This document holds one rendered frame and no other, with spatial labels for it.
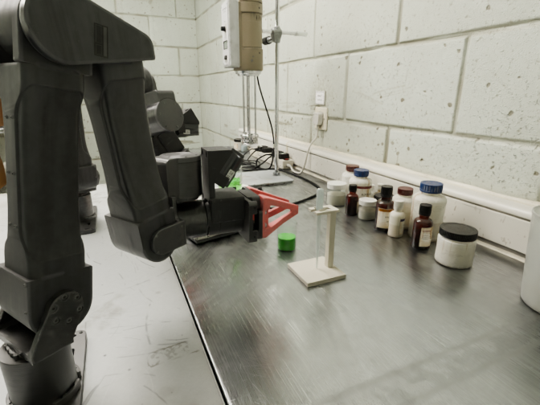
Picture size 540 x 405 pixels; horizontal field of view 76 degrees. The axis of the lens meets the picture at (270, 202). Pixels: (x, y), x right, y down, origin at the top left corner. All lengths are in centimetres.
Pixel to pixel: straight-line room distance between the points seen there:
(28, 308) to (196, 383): 20
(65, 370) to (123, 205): 19
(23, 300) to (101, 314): 22
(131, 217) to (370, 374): 34
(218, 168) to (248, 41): 79
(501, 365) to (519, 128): 50
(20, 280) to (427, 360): 47
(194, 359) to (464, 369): 34
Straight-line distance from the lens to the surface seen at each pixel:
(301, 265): 68
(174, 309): 59
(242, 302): 58
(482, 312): 65
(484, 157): 92
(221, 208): 51
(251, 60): 124
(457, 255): 75
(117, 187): 45
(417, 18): 109
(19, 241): 40
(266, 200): 52
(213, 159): 50
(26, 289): 40
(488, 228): 89
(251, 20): 126
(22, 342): 44
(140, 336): 55
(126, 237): 47
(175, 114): 65
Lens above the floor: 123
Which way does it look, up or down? 18 degrees down
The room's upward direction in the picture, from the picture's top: straight up
